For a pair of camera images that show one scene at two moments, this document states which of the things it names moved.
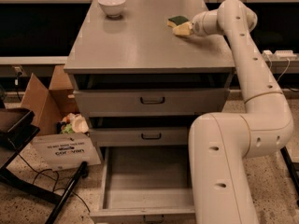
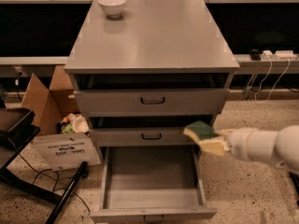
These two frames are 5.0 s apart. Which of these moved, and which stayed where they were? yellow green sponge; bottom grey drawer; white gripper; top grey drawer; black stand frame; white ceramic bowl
Moved: white gripper; yellow green sponge
Stayed: bottom grey drawer; white ceramic bowl; top grey drawer; black stand frame
